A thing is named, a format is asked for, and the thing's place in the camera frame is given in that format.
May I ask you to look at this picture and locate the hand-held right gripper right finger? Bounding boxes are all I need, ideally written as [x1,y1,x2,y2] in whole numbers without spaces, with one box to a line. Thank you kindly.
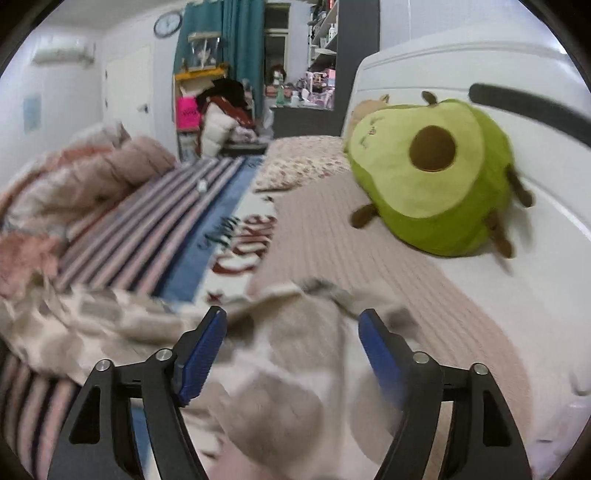
[358,308,534,480]

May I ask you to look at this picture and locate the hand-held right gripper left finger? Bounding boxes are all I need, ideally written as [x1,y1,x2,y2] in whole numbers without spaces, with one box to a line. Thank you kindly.
[46,305,228,480]

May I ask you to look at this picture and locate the beige patterned pants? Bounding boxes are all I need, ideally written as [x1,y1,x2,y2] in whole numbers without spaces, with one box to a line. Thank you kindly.
[0,276,419,464]

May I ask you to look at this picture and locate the pink ribbed blanket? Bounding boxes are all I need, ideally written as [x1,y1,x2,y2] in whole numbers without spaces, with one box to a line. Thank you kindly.
[247,174,532,462]

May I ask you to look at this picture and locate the striped printed blanket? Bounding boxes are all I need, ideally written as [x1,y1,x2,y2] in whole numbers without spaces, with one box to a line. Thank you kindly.
[0,154,287,480]

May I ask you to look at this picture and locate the green avocado plush toy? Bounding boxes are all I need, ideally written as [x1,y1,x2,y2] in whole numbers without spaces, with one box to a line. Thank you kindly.
[346,91,534,259]

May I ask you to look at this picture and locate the white padded headboard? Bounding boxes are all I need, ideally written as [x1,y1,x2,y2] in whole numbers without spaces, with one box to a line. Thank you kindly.
[342,32,591,467]

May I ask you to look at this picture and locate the pink crumpled garment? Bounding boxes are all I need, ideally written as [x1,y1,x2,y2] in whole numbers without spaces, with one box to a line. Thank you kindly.
[0,230,60,300]

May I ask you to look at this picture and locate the floral pillow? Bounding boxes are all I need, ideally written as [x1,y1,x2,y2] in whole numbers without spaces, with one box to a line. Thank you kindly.
[253,136,352,193]

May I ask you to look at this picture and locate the pink and beige duvet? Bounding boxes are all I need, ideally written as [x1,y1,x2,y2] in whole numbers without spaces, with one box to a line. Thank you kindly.
[0,121,178,259]

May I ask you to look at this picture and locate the dark cluttered desk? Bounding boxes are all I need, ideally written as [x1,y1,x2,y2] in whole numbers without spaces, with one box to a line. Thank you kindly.
[269,69,345,139]

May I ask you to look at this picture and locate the pink box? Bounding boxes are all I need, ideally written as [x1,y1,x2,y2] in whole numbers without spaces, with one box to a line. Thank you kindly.
[175,96,203,132]

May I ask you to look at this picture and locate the brown plush toy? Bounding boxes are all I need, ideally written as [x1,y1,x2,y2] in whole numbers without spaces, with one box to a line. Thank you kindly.
[347,93,391,139]

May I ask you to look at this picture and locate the pile of clothes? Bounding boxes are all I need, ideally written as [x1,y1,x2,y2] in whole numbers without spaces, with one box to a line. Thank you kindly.
[196,78,257,158]

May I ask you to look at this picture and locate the white door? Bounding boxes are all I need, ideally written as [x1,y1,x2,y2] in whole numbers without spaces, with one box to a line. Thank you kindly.
[104,44,155,139]

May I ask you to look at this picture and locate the teal curtain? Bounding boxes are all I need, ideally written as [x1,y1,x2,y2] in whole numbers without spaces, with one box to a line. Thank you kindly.
[174,0,266,88]

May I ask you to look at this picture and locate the white air conditioner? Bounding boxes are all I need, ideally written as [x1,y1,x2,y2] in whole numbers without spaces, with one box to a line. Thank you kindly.
[31,37,97,66]

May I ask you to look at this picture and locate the black curved strap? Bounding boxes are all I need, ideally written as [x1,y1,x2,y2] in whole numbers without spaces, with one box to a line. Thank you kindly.
[468,83,591,149]

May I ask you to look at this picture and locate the light blue wall poster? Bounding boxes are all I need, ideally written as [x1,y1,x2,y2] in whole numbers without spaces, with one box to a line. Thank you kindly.
[23,95,42,133]

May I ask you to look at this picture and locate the wall shelf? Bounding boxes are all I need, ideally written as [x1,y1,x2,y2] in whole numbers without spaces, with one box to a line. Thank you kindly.
[307,0,340,66]

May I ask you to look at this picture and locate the round wall clock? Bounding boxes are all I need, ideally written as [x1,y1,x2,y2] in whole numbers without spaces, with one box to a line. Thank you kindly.
[154,11,184,38]

